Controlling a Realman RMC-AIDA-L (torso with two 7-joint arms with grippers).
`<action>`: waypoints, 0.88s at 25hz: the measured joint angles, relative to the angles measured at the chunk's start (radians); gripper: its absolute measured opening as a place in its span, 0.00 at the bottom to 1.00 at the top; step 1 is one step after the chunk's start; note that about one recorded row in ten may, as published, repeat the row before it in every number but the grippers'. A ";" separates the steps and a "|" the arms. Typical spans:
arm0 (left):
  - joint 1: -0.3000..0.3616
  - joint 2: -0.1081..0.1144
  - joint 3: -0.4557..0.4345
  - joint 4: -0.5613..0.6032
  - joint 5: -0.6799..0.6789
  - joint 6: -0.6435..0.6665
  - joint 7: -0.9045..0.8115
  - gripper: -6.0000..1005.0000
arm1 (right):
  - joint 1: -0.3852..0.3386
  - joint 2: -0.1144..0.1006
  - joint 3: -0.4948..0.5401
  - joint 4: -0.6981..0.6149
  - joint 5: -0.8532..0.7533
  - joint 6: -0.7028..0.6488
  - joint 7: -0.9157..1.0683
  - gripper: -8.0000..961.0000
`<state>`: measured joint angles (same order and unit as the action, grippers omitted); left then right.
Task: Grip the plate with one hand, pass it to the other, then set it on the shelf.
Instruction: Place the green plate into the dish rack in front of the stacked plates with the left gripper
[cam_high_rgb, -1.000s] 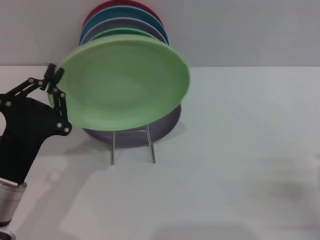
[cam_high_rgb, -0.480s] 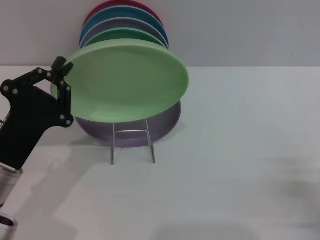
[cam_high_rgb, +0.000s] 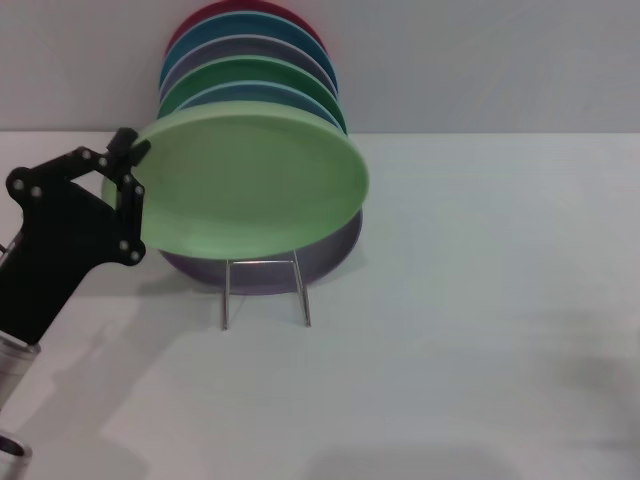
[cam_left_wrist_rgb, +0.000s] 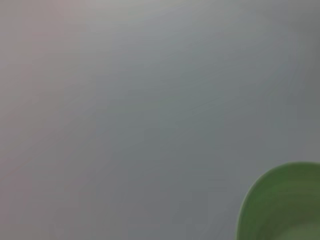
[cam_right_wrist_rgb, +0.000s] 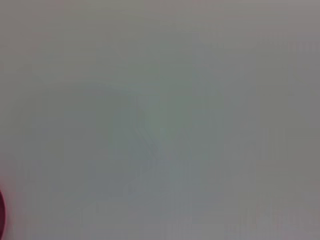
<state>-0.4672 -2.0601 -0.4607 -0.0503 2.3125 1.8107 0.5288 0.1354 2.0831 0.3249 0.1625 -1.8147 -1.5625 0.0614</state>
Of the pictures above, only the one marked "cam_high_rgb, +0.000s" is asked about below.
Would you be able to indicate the teal blue plate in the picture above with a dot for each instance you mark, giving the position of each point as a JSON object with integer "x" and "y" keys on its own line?
{"x": 240, "y": 25}

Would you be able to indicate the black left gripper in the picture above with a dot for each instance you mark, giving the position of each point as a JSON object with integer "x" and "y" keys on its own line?
{"x": 55, "y": 255}

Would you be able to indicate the light blue plate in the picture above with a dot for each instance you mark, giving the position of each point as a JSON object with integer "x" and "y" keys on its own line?
{"x": 250, "y": 95}

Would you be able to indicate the dark green plate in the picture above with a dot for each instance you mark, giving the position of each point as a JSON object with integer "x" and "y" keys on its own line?
{"x": 240, "y": 70}

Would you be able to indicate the lilac plate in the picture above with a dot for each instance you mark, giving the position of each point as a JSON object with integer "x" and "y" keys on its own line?
{"x": 330, "y": 255}

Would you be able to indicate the grey purple plate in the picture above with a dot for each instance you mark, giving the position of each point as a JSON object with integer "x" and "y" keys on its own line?
{"x": 250, "y": 49}

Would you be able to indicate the maroon red plate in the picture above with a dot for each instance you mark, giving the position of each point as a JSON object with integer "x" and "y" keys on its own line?
{"x": 200, "y": 11}

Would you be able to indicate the light green plate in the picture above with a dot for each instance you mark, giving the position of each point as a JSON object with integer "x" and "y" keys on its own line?
{"x": 240, "y": 185}

